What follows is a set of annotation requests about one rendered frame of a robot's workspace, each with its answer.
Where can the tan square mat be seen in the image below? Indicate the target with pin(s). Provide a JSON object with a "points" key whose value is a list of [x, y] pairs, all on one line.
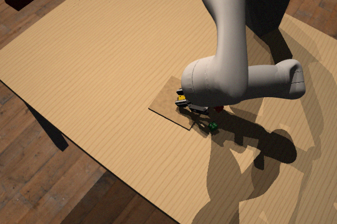
{"points": [[164, 104]]}

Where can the green die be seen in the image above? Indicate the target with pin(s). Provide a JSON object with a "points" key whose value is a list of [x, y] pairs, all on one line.
{"points": [[212, 126]]}

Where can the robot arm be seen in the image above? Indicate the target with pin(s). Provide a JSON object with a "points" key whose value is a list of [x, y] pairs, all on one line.
{"points": [[222, 79]]}

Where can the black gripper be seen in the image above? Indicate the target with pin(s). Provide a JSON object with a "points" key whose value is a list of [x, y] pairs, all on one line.
{"points": [[192, 107]]}

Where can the red die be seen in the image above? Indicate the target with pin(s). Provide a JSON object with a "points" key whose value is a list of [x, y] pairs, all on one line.
{"points": [[219, 108]]}

